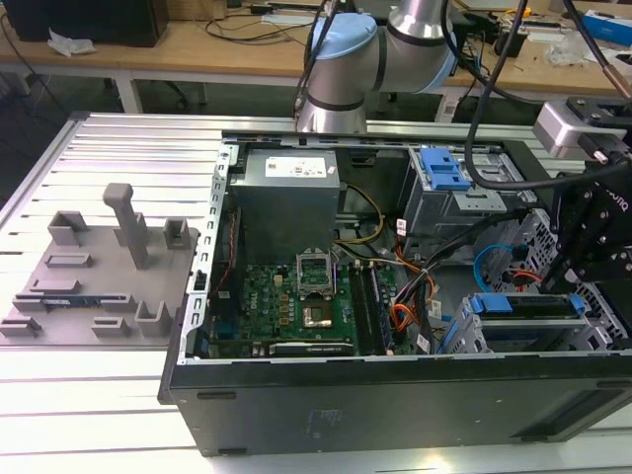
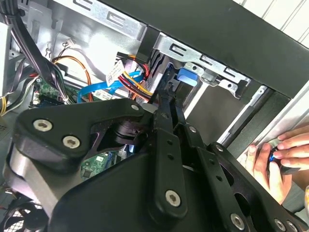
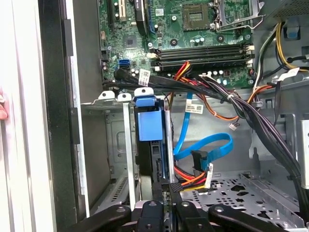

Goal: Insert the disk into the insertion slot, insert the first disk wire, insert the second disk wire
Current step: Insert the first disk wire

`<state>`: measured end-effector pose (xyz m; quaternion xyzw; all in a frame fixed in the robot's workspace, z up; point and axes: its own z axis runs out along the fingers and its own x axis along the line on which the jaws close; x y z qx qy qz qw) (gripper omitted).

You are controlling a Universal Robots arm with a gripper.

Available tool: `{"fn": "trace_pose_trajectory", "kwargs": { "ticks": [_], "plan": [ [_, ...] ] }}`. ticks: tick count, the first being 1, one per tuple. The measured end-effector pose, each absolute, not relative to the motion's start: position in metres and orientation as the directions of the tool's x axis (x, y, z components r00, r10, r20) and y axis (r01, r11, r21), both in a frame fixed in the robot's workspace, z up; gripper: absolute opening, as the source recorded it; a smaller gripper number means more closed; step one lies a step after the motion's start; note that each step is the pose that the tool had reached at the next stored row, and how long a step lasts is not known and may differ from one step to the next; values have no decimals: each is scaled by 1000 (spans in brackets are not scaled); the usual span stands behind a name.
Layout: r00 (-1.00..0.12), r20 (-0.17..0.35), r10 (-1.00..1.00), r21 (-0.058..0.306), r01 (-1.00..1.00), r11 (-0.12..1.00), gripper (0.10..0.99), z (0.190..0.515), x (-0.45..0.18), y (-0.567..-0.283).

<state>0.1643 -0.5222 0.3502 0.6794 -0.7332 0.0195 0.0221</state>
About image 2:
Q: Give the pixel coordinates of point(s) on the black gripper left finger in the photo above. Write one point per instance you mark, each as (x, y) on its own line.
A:
(55, 120)

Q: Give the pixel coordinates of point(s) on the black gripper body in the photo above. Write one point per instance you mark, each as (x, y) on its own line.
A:
(116, 198)

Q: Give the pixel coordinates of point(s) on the person's right hand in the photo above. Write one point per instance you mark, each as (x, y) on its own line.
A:
(297, 147)

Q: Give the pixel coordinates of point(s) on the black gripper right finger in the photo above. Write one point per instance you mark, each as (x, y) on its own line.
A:
(207, 164)

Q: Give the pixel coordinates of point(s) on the person's left hand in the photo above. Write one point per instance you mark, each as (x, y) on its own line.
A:
(263, 174)

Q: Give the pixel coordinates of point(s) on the hard disk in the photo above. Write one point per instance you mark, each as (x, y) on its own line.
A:
(188, 76)

